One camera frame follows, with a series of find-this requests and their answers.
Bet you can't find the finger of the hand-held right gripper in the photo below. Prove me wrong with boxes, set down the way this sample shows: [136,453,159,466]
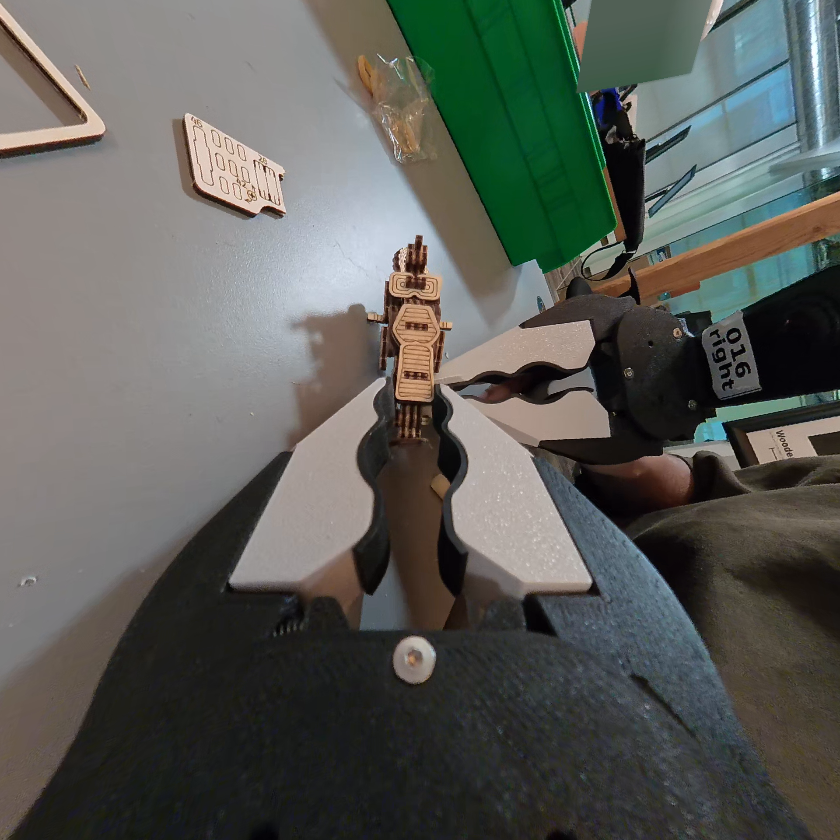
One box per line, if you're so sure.
[458,382,616,444]
[435,319,598,388]

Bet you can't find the person's right hand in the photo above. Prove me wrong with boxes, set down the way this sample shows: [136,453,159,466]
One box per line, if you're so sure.
[576,453,698,517]

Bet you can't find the large wooden sheet round hole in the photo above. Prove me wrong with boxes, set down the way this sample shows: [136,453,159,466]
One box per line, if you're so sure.
[0,0,107,158]

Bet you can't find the grey desk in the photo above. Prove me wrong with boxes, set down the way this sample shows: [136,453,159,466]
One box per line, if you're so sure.
[0,0,553,713]

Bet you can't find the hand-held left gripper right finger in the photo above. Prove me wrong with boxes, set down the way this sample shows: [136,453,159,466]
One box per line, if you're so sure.
[430,383,602,630]

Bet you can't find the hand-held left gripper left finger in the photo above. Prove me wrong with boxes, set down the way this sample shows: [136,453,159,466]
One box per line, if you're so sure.
[227,375,398,630]

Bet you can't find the small wooden part sheet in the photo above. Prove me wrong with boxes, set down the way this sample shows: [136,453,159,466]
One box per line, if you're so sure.
[183,113,288,219]

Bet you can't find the black bag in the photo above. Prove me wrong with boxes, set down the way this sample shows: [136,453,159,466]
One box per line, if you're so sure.
[581,85,648,284]

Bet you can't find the green plastic bin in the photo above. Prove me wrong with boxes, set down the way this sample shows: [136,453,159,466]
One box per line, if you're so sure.
[386,0,620,274]

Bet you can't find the black and white box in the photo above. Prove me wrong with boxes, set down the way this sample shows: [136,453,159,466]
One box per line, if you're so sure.
[722,402,840,462]

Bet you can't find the wooden motorcycle model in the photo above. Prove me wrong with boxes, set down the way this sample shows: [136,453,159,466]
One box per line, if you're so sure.
[365,233,455,448]

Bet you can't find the silver ventilation duct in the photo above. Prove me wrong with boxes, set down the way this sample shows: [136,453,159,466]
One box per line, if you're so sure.
[784,0,840,156]

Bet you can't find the clear plastic bag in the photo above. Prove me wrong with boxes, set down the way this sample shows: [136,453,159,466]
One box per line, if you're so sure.
[357,54,438,165]

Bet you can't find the wooden beam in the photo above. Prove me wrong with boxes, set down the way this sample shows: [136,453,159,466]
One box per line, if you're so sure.
[591,192,840,305]

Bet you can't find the person's clothing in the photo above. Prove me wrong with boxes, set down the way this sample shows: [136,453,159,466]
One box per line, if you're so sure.
[576,451,840,840]

